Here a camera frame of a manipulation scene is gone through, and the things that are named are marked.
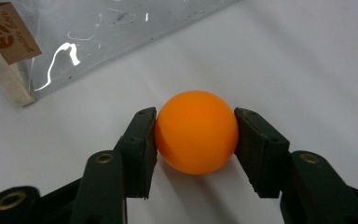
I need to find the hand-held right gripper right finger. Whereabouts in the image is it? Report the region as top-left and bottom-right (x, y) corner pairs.
(233, 106), (358, 224)

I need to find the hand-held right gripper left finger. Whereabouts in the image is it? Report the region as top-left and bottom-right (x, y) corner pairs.
(69, 106), (158, 224)

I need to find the orange ping-pong ball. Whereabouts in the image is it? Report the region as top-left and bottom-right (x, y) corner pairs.
(154, 90), (240, 175)

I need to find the transparent bag with beige trim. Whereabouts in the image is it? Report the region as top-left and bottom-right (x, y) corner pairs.
(0, 0), (241, 107)

